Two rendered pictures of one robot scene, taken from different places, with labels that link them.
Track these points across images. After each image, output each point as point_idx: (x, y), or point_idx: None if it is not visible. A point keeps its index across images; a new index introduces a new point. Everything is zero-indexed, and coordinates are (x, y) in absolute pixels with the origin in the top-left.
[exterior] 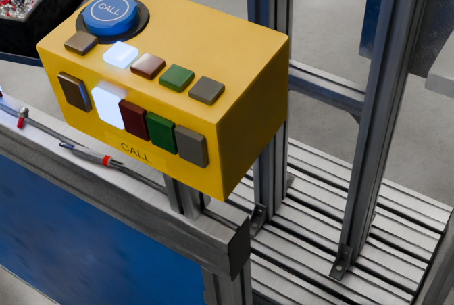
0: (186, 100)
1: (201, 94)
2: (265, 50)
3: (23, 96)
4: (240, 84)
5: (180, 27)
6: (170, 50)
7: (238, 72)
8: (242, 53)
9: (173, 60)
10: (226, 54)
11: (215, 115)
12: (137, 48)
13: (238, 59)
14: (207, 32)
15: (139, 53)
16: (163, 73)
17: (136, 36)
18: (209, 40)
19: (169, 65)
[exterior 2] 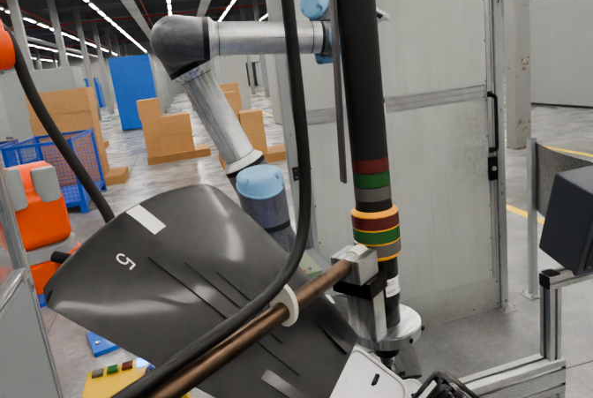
0: (104, 369)
1: (97, 369)
2: (85, 397)
3: None
4: (87, 383)
5: (130, 382)
6: (125, 375)
7: (91, 386)
8: (94, 391)
9: (121, 373)
10: (101, 386)
11: (89, 372)
12: (139, 368)
13: (94, 388)
14: (116, 387)
15: (137, 367)
16: (121, 369)
17: (145, 370)
18: (113, 386)
19: (121, 371)
